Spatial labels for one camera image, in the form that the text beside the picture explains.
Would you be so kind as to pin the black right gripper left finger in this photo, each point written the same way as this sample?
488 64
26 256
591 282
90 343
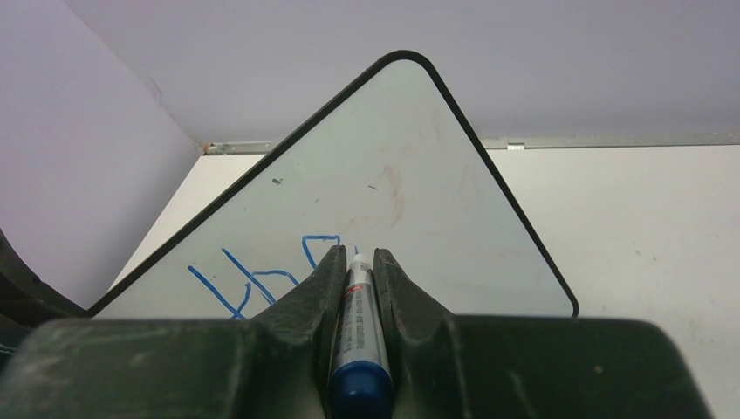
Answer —
275 365

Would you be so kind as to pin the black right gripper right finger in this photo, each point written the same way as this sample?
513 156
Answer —
450 365

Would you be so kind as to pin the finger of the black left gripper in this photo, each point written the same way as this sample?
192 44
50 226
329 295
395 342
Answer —
26 302

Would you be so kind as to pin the blue whiteboard marker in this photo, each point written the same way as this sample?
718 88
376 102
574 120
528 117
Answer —
360 381

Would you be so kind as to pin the black framed whiteboard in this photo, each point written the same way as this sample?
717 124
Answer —
390 162

